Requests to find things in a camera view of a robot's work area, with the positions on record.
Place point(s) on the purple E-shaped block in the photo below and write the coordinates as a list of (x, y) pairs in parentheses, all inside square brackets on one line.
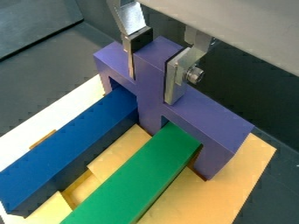
[(205, 119)]

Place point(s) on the green long bar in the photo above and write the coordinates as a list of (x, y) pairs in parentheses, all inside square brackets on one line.
[(131, 190)]

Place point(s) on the yellow slotted board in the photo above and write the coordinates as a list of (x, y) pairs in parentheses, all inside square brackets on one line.
[(193, 201)]

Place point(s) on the blue long bar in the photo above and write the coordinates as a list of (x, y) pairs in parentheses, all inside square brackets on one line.
[(50, 167)]

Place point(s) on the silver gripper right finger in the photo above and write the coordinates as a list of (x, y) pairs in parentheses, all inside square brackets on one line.
[(182, 70)]

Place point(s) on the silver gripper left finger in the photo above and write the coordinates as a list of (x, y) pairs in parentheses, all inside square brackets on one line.
[(137, 33)]

